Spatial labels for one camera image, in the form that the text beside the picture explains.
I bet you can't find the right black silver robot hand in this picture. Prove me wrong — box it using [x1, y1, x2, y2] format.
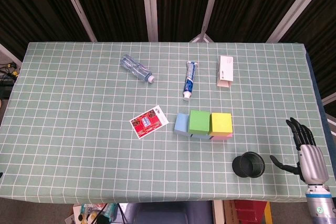
[270, 117, 330, 185]

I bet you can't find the pink cube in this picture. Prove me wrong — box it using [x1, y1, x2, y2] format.
[210, 132, 234, 142]

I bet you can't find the yellow cube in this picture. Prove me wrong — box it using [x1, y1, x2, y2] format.
[208, 112, 234, 136]

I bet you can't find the blue cube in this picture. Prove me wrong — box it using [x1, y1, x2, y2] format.
[174, 113, 190, 137]
[189, 133, 212, 141]

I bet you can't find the green cube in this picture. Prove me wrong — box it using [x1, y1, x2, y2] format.
[187, 110, 212, 135]

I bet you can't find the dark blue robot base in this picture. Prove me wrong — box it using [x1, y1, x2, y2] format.
[125, 201, 214, 224]

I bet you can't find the dark green plastic cup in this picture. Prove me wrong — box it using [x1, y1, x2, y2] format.
[232, 151, 266, 178]

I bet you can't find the yellow panel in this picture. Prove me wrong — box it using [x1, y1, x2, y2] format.
[263, 201, 272, 224]

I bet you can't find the red plastic crate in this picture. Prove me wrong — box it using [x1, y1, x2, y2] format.
[234, 199, 268, 224]

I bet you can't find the white table leg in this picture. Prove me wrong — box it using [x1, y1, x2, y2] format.
[212, 199, 226, 224]

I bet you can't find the white cardboard carton box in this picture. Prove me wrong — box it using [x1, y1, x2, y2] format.
[216, 55, 235, 89]

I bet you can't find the blue white toothpaste tube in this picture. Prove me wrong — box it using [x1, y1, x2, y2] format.
[182, 60, 198, 102]

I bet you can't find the red printed card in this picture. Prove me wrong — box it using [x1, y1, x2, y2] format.
[129, 105, 169, 140]

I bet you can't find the clear plastic water bottle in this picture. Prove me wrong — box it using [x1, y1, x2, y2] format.
[120, 54, 156, 84]

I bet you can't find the green checkered tablecloth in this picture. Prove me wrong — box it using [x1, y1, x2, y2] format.
[0, 41, 332, 205]

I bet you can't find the white frame post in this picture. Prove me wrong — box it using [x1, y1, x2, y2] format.
[140, 0, 159, 42]
[266, 0, 329, 43]
[188, 0, 224, 43]
[57, 0, 98, 42]

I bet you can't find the yellow black cables bundle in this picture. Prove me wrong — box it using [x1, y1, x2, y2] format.
[0, 61, 20, 80]

